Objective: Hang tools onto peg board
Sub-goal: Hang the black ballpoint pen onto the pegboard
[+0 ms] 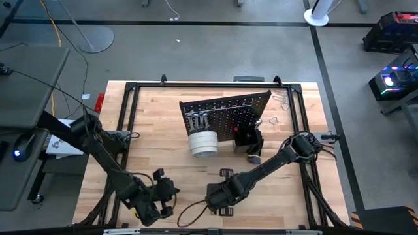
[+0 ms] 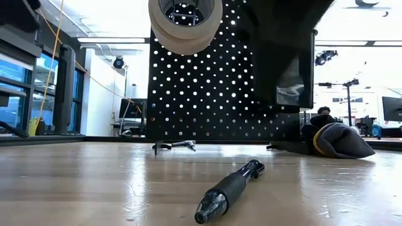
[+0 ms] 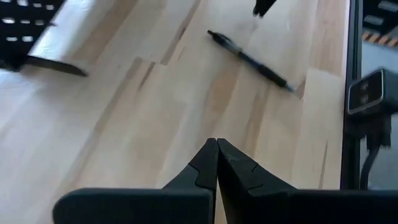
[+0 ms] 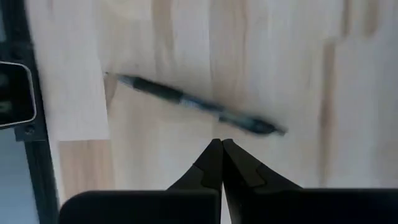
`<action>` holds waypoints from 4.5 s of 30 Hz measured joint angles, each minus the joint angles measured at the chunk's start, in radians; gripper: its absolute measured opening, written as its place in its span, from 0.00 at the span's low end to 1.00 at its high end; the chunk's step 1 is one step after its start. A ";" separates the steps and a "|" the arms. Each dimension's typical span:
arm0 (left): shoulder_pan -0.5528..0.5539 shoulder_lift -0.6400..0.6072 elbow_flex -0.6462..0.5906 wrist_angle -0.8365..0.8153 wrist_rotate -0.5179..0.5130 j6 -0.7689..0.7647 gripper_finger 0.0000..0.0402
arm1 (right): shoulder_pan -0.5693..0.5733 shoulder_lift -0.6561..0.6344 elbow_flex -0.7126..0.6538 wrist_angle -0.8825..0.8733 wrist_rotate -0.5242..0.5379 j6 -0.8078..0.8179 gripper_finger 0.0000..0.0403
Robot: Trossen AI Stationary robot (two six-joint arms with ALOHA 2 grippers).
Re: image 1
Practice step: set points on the grey desk leg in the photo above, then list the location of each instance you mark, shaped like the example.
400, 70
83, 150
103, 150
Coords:
360, 6

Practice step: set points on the black computer mouse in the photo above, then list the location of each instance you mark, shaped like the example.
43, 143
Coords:
23, 147

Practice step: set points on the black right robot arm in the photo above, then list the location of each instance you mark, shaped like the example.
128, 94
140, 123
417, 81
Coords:
271, 166

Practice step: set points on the silver metal tool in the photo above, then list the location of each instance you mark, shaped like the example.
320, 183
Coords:
258, 123

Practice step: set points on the small white floor tag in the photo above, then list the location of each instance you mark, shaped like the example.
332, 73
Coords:
86, 96

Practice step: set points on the black work glove grey cuff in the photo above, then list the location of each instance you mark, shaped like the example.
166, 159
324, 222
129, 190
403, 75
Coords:
256, 148

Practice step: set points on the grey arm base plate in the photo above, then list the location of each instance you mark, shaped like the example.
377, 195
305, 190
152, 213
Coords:
122, 134
323, 135

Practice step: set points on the red flat object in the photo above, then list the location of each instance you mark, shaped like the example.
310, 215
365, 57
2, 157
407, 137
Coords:
99, 102

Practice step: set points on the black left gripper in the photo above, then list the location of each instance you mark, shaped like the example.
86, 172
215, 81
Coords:
163, 192

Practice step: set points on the black aluminium table frame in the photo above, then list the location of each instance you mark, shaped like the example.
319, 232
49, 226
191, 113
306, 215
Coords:
267, 85

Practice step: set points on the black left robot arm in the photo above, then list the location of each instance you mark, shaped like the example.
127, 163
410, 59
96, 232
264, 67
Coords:
107, 156

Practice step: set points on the black hazard-striped box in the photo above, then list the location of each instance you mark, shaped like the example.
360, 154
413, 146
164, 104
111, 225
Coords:
382, 222

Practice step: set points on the white printed paper sheet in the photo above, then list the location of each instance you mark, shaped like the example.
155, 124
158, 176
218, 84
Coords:
58, 147

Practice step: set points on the silver frame bracket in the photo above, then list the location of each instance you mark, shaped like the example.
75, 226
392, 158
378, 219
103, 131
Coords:
121, 231
303, 232

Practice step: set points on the grey lower desk tray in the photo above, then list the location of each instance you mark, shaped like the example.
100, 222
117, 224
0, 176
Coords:
13, 189

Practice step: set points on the black desk leg with caster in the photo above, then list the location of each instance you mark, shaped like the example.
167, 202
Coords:
38, 198

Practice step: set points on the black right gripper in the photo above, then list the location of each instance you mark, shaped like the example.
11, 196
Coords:
229, 194

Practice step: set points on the black red-topped equipment case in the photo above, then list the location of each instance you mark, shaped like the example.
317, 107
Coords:
388, 36

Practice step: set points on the grey plate behind table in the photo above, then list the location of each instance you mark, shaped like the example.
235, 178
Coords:
253, 78

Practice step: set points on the grey desk top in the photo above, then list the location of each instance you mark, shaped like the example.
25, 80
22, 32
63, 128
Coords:
29, 91

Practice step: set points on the black desk clamp device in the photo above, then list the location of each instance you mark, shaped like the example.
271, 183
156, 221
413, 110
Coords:
5, 71

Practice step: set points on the grey round floor stand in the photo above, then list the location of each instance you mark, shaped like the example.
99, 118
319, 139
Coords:
98, 39

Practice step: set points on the white round floor stand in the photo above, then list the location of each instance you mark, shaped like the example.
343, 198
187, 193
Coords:
315, 20

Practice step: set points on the black angled support beam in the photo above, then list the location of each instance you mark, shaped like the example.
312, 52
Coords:
52, 124

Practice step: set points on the black metal pegboard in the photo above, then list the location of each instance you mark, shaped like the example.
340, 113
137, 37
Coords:
228, 120

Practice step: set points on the black computer with coloured lights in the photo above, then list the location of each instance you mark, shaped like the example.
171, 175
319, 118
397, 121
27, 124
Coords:
392, 88

